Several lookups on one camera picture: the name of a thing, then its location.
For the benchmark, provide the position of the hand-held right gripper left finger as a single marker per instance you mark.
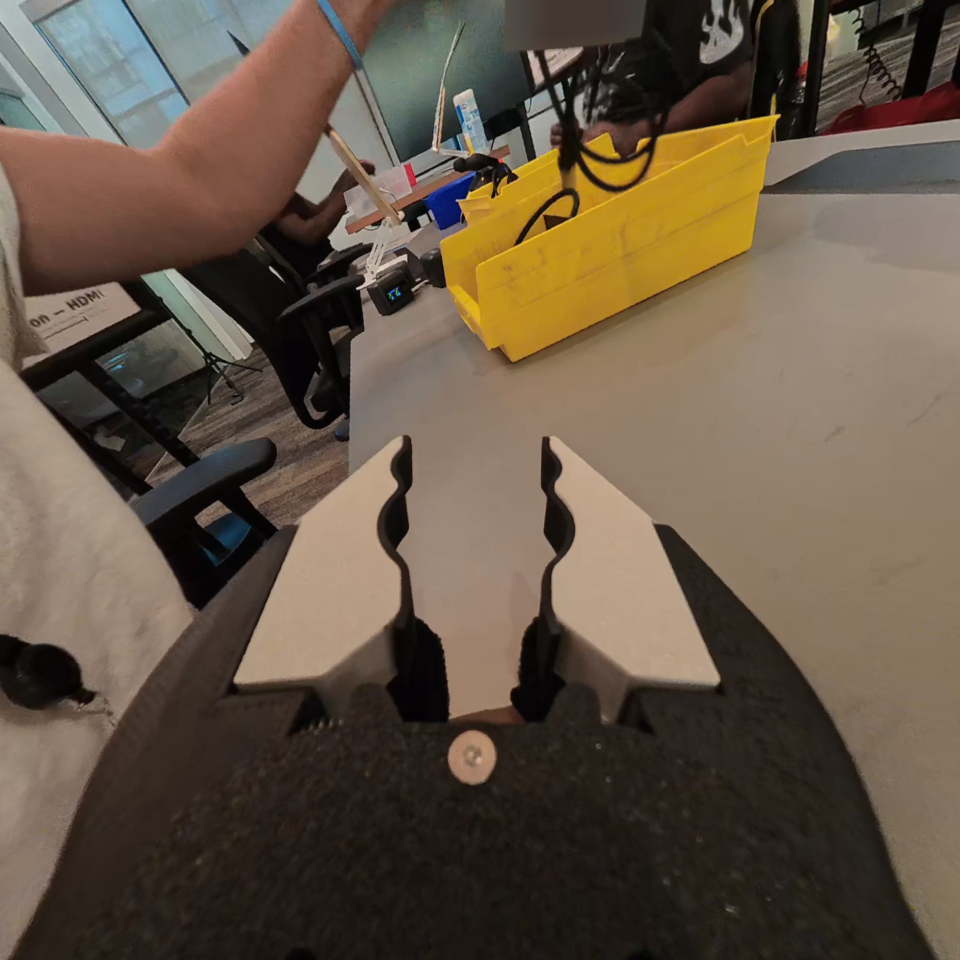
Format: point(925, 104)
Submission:
point(330, 585)

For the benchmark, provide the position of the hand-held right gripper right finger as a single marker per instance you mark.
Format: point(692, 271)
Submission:
point(630, 592)

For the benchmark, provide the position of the yellow plastic bin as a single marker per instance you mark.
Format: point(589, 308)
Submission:
point(622, 247)
point(525, 176)

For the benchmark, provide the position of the person's left forearm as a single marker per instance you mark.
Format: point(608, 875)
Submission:
point(187, 180)

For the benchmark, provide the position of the black office chair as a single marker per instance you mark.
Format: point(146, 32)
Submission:
point(202, 469)
point(247, 292)

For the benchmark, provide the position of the black tripod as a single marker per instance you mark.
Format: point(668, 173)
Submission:
point(217, 367)

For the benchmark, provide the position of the person's white shirt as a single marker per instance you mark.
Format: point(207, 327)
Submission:
point(60, 540)

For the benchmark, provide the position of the small black digital timer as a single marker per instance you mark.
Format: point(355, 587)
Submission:
point(391, 294)

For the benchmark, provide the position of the black clip microphone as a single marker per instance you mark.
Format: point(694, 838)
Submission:
point(41, 675)

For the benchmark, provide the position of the framed white paper sign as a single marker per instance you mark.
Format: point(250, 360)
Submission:
point(82, 319)

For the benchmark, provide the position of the blue plastic bin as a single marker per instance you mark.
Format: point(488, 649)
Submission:
point(450, 202)

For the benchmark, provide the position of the wooden desk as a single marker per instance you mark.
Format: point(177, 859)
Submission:
point(420, 193)

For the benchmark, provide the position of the white desk lamp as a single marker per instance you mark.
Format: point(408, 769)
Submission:
point(367, 180)
point(444, 97)

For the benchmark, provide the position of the white wipes canister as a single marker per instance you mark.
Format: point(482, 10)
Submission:
point(469, 116)

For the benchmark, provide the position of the large dark monitor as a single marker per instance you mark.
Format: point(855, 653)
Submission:
point(450, 60)

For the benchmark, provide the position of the blue wristband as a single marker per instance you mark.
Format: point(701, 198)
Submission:
point(341, 34)

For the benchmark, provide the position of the red cloth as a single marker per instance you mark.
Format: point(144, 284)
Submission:
point(900, 109)

